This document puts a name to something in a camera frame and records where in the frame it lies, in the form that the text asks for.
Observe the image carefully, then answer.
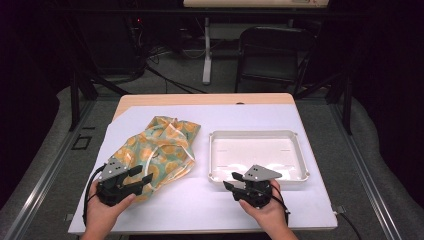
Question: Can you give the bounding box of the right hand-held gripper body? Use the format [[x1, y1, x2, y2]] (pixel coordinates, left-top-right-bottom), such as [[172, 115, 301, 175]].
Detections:
[[232, 164, 284, 209]]

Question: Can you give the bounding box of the black cable with white plug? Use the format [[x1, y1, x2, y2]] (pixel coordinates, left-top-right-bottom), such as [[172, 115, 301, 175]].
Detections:
[[334, 205, 364, 240]]

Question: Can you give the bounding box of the person's right hand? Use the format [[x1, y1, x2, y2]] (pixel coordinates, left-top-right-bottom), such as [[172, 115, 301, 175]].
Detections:
[[238, 179, 292, 234]]

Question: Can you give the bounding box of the black floor cable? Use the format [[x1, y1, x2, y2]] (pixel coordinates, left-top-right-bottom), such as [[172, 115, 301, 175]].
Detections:
[[145, 64, 208, 95]]

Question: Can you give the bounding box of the black folding chair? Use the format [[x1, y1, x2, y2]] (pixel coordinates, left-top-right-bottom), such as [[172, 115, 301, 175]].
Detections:
[[234, 25, 318, 98]]

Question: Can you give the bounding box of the white desk leg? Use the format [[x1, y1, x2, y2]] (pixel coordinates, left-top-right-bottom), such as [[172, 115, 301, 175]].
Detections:
[[202, 16, 213, 86]]

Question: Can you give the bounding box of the pale desk top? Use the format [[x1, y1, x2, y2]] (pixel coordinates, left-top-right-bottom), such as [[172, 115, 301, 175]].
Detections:
[[183, 0, 329, 9]]

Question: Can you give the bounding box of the aluminium floor rail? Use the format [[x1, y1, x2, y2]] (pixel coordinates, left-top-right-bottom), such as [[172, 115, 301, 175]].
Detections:
[[328, 99, 403, 240], [2, 99, 98, 240]]

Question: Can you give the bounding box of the dark computer tower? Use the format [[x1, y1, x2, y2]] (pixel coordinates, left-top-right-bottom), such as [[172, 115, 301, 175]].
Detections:
[[75, 14, 148, 75]]

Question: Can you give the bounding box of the white plastic tray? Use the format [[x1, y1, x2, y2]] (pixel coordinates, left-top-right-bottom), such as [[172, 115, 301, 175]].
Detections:
[[208, 129, 310, 186]]

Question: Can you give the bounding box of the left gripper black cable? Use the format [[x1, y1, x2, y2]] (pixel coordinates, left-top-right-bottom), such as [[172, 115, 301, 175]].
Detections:
[[82, 164, 107, 228]]

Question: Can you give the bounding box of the lemon print fabric bag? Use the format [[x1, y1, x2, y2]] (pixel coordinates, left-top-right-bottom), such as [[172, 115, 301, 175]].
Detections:
[[111, 115, 202, 203]]

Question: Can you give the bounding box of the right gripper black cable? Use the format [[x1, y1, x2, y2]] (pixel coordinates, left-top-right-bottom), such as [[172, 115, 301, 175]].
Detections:
[[270, 184, 291, 228]]

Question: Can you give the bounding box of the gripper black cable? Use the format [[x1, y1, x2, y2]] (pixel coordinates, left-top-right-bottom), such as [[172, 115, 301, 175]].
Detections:
[[270, 184, 291, 228], [82, 164, 107, 228]]

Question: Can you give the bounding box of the black metal stand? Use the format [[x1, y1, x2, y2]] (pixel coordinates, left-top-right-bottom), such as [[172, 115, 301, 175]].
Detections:
[[67, 68, 130, 132], [294, 71, 355, 136]]

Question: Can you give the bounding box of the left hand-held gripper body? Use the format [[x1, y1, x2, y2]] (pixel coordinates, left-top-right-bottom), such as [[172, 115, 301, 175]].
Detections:
[[95, 157, 145, 207]]

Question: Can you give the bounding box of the person's left hand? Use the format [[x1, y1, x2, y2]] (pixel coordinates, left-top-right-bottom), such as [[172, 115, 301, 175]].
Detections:
[[85, 179, 138, 236]]

